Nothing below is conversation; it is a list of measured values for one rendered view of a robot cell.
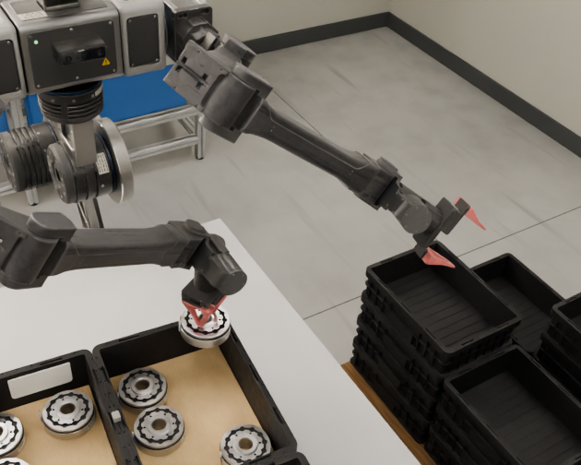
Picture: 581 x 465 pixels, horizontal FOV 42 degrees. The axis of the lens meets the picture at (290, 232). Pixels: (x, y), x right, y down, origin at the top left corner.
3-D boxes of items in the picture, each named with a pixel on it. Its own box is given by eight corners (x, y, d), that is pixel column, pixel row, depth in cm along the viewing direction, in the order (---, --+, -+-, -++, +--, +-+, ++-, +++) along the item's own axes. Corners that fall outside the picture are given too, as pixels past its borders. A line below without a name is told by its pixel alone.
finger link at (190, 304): (226, 317, 156) (229, 284, 151) (207, 339, 151) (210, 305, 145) (198, 304, 158) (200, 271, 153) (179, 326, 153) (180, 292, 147)
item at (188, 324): (176, 307, 158) (176, 305, 158) (222, 301, 161) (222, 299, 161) (187, 342, 151) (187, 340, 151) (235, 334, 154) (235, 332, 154)
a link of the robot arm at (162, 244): (22, 207, 102) (-14, 268, 105) (48, 232, 100) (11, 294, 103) (194, 212, 141) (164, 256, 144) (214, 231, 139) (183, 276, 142)
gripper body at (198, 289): (234, 281, 153) (237, 254, 149) (207, 311, 146) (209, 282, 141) (207, 269, 155) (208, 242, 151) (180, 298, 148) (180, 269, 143)
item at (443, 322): (346, 361, 263) (363, 267, 234) (413, 331, 276) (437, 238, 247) (418, 448, 238) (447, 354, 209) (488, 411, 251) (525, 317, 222)
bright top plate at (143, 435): (126, 417, 155) (126, 415, 155) (173, 400, 159) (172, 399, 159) (143, 456, 148) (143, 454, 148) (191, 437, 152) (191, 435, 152)
